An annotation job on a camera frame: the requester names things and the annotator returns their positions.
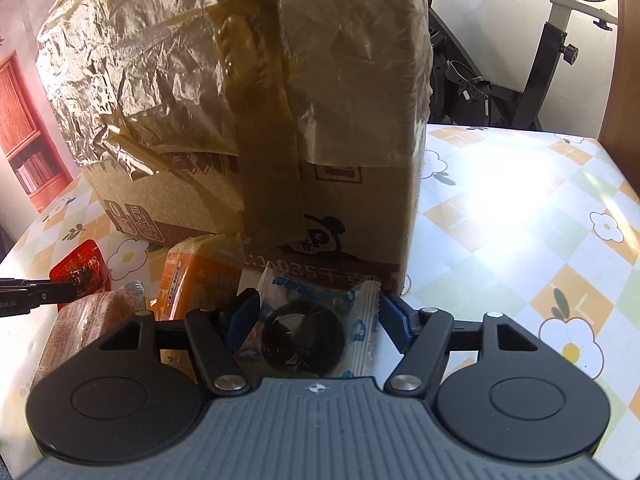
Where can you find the black exercise bike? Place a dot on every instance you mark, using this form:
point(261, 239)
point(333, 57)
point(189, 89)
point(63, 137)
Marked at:
point(501, 37)

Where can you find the wooden headboard panel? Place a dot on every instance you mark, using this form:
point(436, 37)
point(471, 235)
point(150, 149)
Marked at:
point(619, 133)

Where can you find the floral checkered tablecloth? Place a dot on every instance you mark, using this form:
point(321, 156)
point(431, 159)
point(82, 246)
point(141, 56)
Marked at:
point(539, 226)

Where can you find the red spicy snack packet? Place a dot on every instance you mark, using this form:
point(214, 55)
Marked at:
point(85, 268)

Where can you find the chocolate cake white-blue packet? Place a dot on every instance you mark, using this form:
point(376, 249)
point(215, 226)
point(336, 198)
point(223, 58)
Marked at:
point(307, 330)

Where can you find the orange whole-wheat bread packet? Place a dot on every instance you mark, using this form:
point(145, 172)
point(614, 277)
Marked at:
point(199, 273)

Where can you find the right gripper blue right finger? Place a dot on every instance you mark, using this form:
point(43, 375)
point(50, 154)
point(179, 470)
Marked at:
point(422, 338)

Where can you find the brown toast bread packet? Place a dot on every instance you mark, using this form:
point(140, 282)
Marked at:
point(81, 322)

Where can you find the plastic-lined cardboard box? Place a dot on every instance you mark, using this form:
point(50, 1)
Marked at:
point(297, 125)

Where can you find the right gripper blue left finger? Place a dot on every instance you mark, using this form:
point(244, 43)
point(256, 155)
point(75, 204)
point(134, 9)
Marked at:
point(215, 335)

